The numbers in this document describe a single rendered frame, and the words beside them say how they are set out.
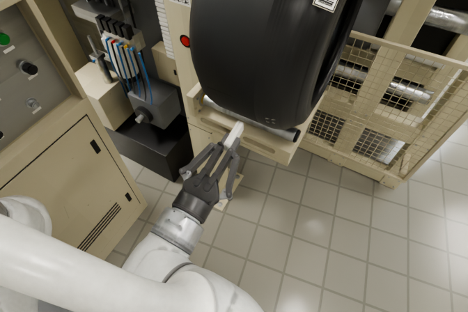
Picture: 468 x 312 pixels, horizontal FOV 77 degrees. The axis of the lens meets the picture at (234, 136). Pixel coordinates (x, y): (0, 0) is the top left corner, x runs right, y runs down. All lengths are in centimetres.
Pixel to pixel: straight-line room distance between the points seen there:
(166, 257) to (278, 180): 139
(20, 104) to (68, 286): 77
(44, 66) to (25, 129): 21
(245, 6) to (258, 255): 134
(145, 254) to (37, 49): 70
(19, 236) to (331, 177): 175
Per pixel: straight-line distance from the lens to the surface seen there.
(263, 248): 169
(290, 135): 91
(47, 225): 88
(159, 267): 54
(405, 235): 196
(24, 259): 38
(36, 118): 112
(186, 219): 57
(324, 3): 58
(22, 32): 101
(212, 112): 102
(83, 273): 38
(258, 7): 59
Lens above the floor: 162
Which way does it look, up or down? 53 degrees down
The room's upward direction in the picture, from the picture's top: straight up
